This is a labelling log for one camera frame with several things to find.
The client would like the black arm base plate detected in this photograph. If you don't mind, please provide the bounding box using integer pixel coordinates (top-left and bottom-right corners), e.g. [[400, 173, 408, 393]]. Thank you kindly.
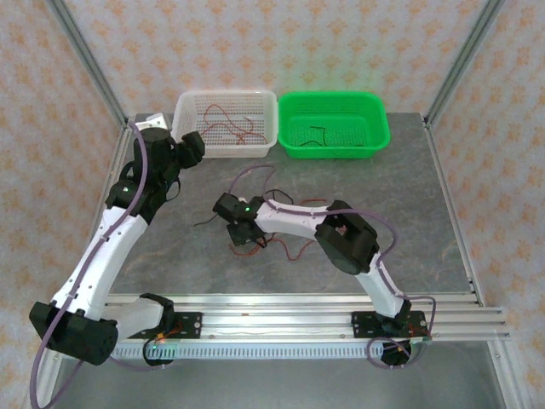
[[126, 311, 204, 341], [350, 310, 427, 340]]

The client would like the green perforated plastic basket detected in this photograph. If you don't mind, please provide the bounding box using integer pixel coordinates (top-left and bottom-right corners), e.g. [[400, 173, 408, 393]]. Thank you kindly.
[[277, 90, 392, 161]]

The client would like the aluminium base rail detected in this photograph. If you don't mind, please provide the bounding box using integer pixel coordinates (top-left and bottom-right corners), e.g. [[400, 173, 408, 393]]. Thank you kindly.
[[100, 291, 512, 344]]

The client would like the white perforated plastic basket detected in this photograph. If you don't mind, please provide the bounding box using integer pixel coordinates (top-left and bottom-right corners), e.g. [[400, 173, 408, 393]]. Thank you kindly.
[[169, 89, 278, 159]]

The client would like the black cable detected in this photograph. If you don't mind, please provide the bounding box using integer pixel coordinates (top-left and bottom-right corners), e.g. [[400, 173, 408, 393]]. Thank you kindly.
[[260, 187, 296, 207], [308, 124, 329, 147], [192, 213, 225, 228], [296, 140, 367, 151]]

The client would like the slotted grey cable duct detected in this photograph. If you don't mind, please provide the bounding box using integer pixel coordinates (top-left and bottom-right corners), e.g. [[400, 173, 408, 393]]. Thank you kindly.
[[63, 342, 413, 360]]

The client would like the aluminium table side rail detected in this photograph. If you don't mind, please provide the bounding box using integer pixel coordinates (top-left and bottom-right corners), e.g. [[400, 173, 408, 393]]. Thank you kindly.
[[23, 117, 137, 409], [421, 113, 533, 409]]

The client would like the aluminium frame post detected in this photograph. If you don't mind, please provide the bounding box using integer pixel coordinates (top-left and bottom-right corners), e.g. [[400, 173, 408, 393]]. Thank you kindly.
[[45, 0, 131, 129], [422, 0, 508, 127]]

